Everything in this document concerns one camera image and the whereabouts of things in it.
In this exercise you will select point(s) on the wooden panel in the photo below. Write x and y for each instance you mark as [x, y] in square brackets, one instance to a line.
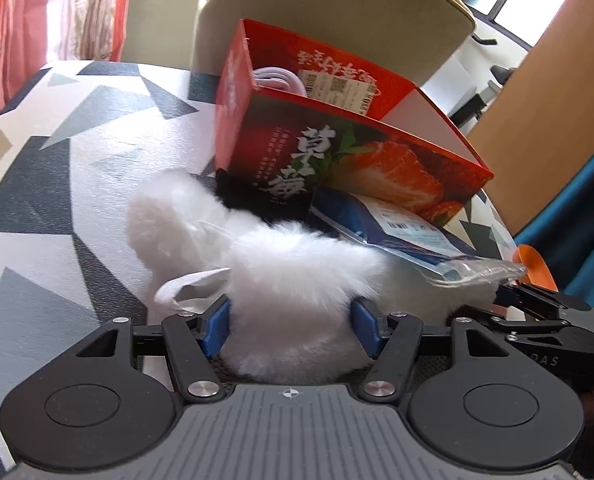
[552, 110]

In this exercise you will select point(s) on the black framed window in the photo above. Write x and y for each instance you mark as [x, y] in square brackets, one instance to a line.
[527, 15]

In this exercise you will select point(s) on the orange plastic scoop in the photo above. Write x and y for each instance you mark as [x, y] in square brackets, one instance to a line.
[534, 260]

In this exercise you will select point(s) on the red strawberry print box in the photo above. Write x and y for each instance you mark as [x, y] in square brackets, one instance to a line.
[277, 130]

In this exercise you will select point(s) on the blue packet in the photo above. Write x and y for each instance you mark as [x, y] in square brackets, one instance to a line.
[377, 220]

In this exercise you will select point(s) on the geometric patterned tablecloth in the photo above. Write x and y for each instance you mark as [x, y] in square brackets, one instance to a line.
[52, 185]

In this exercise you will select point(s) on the beige armchair with yellow trim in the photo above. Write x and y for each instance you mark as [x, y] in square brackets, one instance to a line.
[327, 10]

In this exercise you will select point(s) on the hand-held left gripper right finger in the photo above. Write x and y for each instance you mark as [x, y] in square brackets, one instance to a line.
[366, 327]

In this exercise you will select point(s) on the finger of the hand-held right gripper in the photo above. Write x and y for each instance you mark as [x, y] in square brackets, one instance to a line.
[527, 297]
[482, 319]

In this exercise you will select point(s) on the teal blue cloth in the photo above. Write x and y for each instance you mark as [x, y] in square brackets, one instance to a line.
[587, 220]

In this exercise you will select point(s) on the pink printed backdrop cloth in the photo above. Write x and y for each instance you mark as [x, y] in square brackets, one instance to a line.
[22, 10]

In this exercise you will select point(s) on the black exercise bike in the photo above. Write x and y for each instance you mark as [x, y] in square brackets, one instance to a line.
[502, 77]

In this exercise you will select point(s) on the white fluffy plush toy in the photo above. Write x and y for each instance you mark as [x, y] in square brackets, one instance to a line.
[287, 285]

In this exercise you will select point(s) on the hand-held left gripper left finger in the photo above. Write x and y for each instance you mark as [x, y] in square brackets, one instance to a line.
[216, 327]

